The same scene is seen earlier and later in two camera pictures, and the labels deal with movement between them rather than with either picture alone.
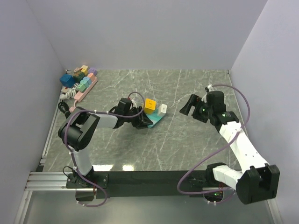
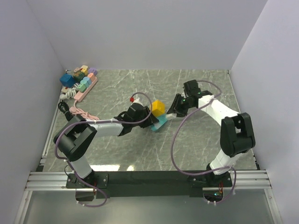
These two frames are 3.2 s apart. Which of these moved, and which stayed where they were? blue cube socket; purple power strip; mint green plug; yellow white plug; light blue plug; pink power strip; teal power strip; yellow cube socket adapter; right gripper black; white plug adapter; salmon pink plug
Moved: teal power strip; yellow cube socket adapter; white plug adapter; right gripper black
Stayed: pink power strip; purple power strip; light blue plug; mint green plug; yellow white plug; salmon pink plug; blue cube socket
